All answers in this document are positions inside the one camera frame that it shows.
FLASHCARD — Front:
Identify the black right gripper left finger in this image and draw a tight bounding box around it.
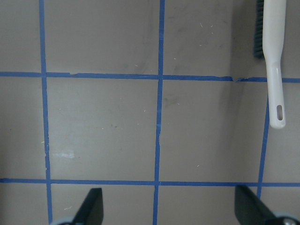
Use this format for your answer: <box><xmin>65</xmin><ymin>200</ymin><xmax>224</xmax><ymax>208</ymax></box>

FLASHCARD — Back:
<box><xmin>71</xmin><ymin>188</ymin><xmax>104</xmax><ymax>225</ymax></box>

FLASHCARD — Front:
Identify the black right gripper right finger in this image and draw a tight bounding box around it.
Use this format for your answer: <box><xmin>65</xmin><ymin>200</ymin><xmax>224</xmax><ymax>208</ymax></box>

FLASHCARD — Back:
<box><xmin>234</xmin><ymin>185</ymin><xmax>277</xmax><ymax>225</ymax></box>

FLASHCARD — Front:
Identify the white hand brush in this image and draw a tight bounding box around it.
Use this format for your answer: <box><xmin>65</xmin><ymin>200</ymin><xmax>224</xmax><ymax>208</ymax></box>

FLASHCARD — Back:
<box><xmin>253</xmin><ymin>0</ymin><xmax>286</xmax><ymax>129</ymax></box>

